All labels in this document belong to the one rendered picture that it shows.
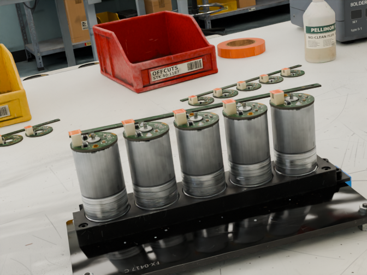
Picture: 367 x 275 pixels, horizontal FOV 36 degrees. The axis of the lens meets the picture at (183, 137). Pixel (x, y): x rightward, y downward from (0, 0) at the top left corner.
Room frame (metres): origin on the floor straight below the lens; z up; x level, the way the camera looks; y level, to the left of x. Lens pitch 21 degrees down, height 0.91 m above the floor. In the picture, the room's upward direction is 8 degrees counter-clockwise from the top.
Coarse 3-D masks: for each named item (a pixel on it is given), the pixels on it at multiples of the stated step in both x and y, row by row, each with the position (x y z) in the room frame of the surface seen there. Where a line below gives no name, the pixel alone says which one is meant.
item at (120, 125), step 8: (296, 88) 0.32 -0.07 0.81; (304, 88) 0.32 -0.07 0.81; (256, 96) 0.32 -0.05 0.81; (264, 96) 0.31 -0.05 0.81; (216, 104) 0.31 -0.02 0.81; (136, 120) 0.30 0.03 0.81; (144, 120) 0.30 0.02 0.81; (152, 120) 0.30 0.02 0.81; (96, 128) 0.30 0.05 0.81; (104, 128) 0.30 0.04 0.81; (112, 128) 0.30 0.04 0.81
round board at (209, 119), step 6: (186, 114) 0.30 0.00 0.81; (198, 114) 0.30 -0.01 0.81; (204, 114) 0.30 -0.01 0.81; (210, 114) 0.30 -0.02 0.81; (216, 114) 0.29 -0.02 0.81; (174, 120) 0.29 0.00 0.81; (204, 120) 0.29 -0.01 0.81; (210, 120) 0.29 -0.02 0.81; (216, 120) 0.28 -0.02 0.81; (174, 126) 0.29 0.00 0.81; (180, 126) 0.28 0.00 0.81; (186, 126) 0.28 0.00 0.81; (192, 126) 0.28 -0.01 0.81; (198, 126) 0.28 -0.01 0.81; (204, 126) 0.28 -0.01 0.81; (210, 126) 0.28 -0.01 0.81
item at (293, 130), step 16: (272, 112) 0.30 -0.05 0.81; (288, 112) 0.29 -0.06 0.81; (304, 112) 0.29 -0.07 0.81; (272, 128) 0.30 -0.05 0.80; (288, 128) 0.29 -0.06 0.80; (304, 128) 0.29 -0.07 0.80; (288, 144) 0.29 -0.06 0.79; (304, 144) 0.29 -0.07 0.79; (288, 160) 0.29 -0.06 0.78; (304, 160) 0.29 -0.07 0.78
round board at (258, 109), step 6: (246, 102) 0.31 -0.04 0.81; (252, 102) 0.31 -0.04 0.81; (252, 108) 0.30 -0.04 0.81; (258, 108) 0.30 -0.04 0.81; (264, 108) 0.29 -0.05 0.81; (222, 114) 0.30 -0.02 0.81; (234, 114) 0.29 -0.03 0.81; (240, 114) 0.29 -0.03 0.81; (246, 114) 0.29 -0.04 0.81; (258, 114) 0.29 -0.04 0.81
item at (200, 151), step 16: (176, 128) 0.29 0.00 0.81; (208, 128) 0.28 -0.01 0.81; (192, 144) 0.28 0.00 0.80; (208, 144) 0.28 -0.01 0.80; (192, 160) 0.28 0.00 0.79; (208, 160) 0.28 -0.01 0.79; (192, 176) 0.28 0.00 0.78; (208, 176) 0.28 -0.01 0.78; (224, 176) 0.29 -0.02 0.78; (192, 192) 0.28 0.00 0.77; (208, 192) 0.28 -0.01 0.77
